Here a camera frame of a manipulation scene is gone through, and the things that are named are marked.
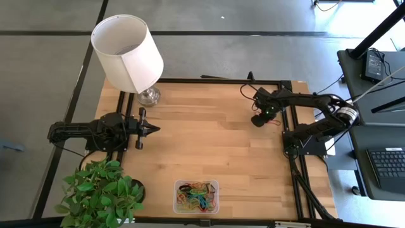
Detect black keyboard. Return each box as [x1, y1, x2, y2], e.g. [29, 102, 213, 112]
[366, 146, 405, 196]

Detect white shade table lamp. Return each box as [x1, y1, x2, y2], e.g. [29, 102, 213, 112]
[90, 14, 165, 107]

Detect black floor cables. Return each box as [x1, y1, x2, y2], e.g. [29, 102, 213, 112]
[311, 73, 347, 96]

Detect black power adapter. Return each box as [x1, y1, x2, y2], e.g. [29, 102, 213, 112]
[361, 50, 385, 82]

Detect black ceiling-side cable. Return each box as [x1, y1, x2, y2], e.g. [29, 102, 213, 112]
[311, 0, 343, 13]

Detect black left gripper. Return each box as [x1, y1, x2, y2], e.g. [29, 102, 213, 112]
[128, 107, 161, 150]

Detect black cable bundle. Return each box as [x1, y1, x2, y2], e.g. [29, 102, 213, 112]
[288, 154, 343, 222]

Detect black looped cable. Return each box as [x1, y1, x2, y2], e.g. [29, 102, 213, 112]
[239, 82, 259, 111]

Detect thin white cable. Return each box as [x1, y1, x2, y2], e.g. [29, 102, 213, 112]
[349, 65, 405, 105]

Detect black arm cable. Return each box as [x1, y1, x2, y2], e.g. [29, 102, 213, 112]
[50, 141, 96, 174]

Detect white label plate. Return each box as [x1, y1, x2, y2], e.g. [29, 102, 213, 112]
[273, 220, 313, 228]

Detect clear plastic bin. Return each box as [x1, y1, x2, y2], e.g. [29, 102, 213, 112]
[173, 179, 220, 215]

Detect green potted plant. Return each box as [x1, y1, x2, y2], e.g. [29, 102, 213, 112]
[54, 158, 147, 228]

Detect grey floor object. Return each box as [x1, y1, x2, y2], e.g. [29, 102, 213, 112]
[0, 138, 25, 153]

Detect black diagonal pole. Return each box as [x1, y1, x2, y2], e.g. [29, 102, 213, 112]
[349, 2, 405, 60]

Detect yellow rubber band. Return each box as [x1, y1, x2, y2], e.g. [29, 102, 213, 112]
[175, 193, 190, 213]

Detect blue rubber band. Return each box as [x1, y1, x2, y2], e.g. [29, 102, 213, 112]
[185, 195, 210, 212]

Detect black desk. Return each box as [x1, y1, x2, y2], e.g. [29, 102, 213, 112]
[336, 48, 405, 202]

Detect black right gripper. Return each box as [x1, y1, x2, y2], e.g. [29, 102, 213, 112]
[251, 87, 285, 128]

